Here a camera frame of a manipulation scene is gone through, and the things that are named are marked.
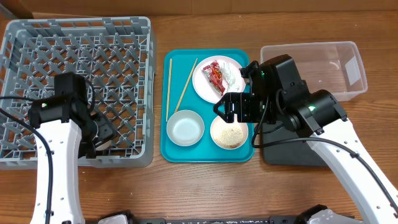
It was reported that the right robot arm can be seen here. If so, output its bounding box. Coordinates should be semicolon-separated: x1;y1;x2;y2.
213;54;397;223

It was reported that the pile of rice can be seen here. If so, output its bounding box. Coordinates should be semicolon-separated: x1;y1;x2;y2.
215;126;244;149

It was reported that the grey bowl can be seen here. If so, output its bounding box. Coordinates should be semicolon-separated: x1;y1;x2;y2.
166;110;205;147

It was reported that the grey plastic dish rack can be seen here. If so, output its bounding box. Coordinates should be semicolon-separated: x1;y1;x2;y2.
1;17;156;170

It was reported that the wooden chopstick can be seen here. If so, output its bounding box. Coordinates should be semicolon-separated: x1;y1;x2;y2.
165;58;172;122
174;58;198;113

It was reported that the red snack wrapper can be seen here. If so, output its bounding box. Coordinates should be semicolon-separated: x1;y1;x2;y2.
201;60;225;96

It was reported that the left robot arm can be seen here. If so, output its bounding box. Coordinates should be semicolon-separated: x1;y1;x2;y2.
28;72;117;223

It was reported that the black rectangular tray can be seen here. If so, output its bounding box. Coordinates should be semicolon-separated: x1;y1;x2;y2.
262;121;327;167

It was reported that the clear plastic waste bin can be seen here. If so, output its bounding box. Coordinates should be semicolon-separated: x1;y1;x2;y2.
261;41;368;101

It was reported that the large white plate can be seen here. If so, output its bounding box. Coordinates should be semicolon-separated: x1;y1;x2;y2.
192;55;246;104

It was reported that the teal serving tray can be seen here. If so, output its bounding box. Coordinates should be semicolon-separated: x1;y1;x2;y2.
160;49;254;163

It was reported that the left wooden chopstick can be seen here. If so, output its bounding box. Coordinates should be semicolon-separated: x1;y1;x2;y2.
165;58;172;122

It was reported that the right wooden chopstick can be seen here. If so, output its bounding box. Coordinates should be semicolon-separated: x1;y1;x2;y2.
174;58;198;113

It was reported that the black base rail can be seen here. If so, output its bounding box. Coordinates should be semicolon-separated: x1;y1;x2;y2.
127;214;296;224

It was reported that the white cup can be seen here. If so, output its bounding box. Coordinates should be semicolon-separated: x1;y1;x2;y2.
95;140;112;151

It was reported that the white tissue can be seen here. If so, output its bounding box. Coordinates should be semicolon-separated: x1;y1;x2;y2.
221;62;244;93

